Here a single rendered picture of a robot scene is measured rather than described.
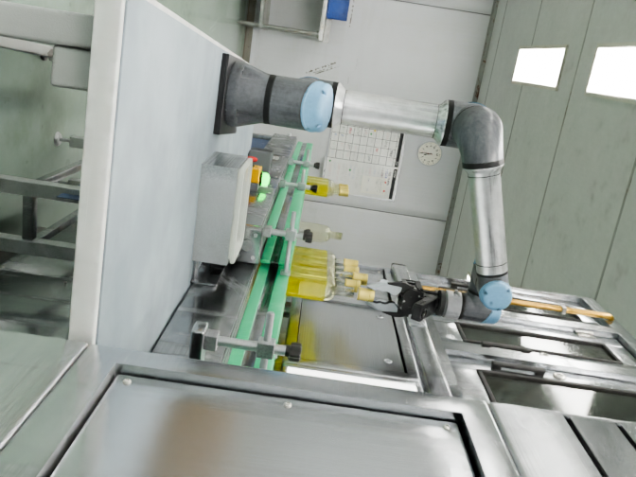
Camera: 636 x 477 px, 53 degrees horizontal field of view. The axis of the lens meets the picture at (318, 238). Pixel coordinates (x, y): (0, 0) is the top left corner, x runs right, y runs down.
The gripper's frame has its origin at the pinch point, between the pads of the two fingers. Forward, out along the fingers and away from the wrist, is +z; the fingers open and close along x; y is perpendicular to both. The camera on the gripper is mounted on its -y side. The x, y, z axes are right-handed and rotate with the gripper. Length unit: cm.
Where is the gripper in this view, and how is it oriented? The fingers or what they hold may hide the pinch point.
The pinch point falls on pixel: (370, 294)
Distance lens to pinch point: 171.2
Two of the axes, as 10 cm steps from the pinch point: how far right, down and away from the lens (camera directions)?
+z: -9.9, -1.5, -0.2
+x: 1.5, -9.5, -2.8
